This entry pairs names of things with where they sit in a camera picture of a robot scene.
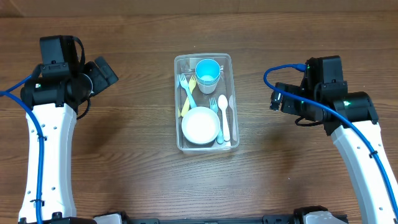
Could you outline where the green plastic fork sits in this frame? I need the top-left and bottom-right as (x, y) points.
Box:
(209, 97), (224, 144)

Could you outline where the light blue plastic fork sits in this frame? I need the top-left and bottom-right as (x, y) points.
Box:
(178, 74), (197, 108)

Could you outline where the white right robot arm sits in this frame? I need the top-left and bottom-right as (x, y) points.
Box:
(270, 82), (397, 223)

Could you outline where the clear plastic container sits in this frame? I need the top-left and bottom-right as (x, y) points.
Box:
(174, 53), (239, 153)

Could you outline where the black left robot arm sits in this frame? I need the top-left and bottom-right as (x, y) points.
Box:
(18, 103), (93, 223)

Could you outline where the yellow plastic fork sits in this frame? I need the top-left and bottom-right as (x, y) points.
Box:
(180, 75), (197, 117)

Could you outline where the blue plastic cup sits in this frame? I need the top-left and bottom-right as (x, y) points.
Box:
(195, 58), (221, 82)

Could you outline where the pink plastic spoon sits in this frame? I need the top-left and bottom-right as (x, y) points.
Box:
(218, 95), (231, 141)

